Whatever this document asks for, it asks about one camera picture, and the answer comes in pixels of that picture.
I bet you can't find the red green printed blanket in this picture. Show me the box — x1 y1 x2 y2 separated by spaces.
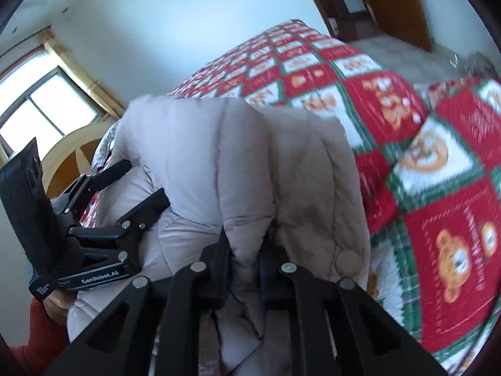
80 19 501 376

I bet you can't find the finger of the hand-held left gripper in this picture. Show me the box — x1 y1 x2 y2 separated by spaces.
89 159 132 192
115 188 171 232

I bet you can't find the grey blurred object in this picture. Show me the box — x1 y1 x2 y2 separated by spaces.
450 51 496 81

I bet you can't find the pale pink puffer jacket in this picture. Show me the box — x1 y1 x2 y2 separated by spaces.
66 94 370 376

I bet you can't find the wooden headboard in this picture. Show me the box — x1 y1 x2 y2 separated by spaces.
39 121 116 198

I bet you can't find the grey plaid pillow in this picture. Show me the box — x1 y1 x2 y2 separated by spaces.
96 123 120 173

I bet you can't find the brown wooden door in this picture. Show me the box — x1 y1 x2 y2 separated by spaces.
348 0 433 53

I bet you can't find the person's left forearm red sleeve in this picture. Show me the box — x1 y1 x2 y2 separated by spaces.
8 298 72 376

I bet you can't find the person's left hand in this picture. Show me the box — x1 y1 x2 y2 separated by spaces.
41 288 77 326

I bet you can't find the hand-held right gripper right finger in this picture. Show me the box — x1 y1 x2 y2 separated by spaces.
258 248 449 376

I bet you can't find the window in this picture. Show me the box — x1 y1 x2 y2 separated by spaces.
0 47 100 153

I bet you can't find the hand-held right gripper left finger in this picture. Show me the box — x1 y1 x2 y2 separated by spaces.
45 225 233 376

